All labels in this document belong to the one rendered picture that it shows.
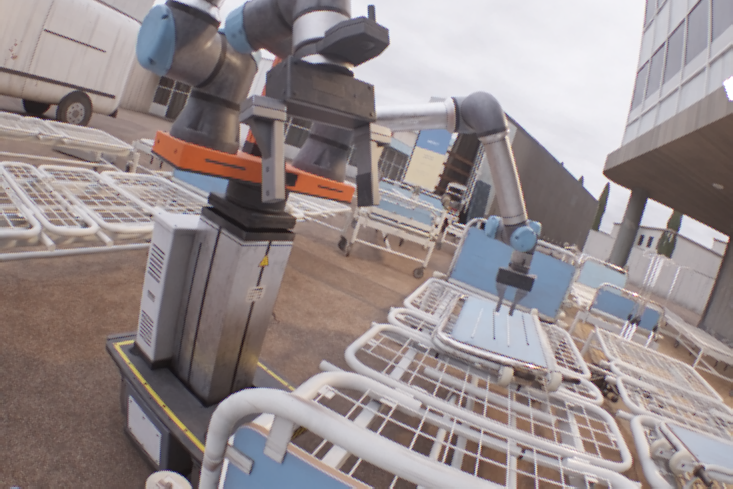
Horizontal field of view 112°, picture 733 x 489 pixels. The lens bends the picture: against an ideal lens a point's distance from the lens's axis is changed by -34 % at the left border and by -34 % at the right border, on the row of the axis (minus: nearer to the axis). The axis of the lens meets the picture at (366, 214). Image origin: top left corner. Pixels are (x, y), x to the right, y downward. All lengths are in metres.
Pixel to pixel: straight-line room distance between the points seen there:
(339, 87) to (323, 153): 0.54
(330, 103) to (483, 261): 1.92
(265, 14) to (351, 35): 0.17
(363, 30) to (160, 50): 0.38
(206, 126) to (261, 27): 0.27
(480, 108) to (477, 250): 1.30
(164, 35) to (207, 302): 0.60
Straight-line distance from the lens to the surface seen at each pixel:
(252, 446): 0.38
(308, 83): 0.40
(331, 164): 0.96
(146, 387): 1.05
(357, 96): 0.45
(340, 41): 0.41
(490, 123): 1.06
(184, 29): 0.67
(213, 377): 0.98
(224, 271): 0.86
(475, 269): 2.26
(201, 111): 0.74
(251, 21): 0.54
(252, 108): 0.37
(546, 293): 2.30
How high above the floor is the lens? 0.97
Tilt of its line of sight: 6 degrees down
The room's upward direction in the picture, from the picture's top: 19 degrees clockwise
